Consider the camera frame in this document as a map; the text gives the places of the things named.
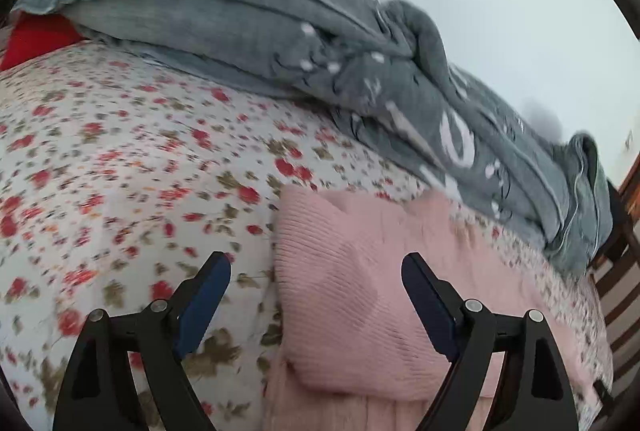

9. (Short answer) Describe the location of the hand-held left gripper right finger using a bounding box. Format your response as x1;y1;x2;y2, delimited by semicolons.
401;252;579;431

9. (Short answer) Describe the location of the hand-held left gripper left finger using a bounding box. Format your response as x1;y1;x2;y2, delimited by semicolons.
52;251;233;431

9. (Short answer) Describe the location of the pink knit sweater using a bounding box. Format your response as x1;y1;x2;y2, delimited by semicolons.
262;185;608;431

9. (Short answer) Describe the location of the floral bed sheet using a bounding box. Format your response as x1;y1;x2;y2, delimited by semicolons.
0;38;613;431

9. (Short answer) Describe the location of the brown wooden door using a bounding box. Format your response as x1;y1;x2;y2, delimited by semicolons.
619;155;640;204

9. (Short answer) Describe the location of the grey printed blanket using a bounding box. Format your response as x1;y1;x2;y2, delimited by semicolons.
11;0;615;277

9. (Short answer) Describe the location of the red pillow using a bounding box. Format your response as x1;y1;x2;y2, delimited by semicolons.
0;11;83;71

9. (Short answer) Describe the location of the dark wooden bed frame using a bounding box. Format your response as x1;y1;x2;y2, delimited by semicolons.
585;180;640;414

